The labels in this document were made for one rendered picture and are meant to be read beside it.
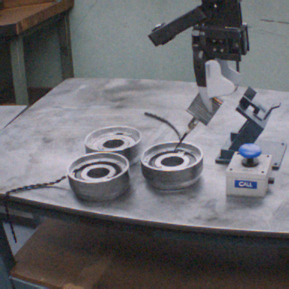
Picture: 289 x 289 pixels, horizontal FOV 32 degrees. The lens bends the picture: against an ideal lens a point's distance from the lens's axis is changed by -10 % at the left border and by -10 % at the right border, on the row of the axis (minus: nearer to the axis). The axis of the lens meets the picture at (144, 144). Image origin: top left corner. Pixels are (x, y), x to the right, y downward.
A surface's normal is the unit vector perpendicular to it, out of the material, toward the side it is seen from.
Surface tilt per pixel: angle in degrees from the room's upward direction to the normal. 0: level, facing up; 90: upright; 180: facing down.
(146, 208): 0
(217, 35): 90
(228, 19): 90
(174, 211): 0
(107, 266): 0
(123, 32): 90
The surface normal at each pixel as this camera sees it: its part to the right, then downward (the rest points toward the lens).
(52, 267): -0.08, -0.90
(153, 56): -0.36, 0.43
